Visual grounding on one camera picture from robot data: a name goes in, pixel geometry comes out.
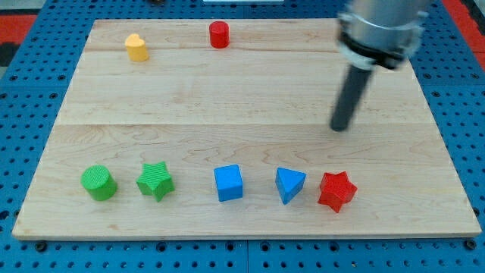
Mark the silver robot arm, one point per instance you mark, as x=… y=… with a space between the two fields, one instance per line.
x=381 y=32

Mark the blue cube block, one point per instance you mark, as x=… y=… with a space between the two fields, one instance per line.
x=229 y=182

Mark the blue triangle block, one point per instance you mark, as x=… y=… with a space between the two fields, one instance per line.
x=289 y=183

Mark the light wooden board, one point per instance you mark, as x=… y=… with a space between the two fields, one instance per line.
x=262 y=103

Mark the green star block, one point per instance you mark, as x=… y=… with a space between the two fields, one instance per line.
x=155 y=180

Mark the red star block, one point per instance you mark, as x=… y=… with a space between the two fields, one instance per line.
x=336 y=190

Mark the red cylinder block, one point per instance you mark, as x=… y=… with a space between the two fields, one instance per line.
x=219 y=34

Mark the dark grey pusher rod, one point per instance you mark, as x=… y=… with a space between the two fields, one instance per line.
x=349 y=97

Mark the yellow heart block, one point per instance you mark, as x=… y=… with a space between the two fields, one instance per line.
x=136 y=48

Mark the green cylinder block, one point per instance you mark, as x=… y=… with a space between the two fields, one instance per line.
x=98 y=182

